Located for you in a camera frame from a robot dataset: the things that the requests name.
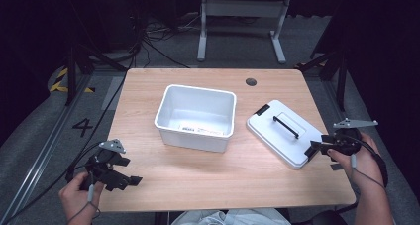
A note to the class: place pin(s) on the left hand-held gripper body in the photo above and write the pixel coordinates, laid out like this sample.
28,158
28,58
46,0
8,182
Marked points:
107,175

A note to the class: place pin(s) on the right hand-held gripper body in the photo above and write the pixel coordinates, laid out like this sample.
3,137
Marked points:
346,141

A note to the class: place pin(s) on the person's right hand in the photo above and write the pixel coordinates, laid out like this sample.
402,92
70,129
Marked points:
365,167

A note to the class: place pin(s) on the person's left hand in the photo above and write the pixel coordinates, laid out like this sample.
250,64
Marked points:
74,198

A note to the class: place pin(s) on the small black tape piece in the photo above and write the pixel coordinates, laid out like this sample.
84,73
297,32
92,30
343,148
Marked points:
337,167

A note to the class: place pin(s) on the black metal stand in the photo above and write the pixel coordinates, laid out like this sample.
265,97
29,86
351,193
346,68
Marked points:
340,76
72,73

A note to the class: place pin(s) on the white paper label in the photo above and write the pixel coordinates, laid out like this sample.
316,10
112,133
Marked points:
201,130

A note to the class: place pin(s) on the white plastic storage box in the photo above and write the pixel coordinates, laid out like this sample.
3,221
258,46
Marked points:
196,116

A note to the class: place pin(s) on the yellow and black floor tape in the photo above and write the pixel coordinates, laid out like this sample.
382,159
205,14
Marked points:
59,86

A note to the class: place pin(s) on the person's light grey clothing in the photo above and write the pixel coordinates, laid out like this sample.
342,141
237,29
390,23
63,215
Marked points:
231,217

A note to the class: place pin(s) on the aluminium floor rail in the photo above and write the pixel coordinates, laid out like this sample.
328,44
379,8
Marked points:
39,145

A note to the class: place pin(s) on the grey metal desk frame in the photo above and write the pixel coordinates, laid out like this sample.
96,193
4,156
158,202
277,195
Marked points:
242,8

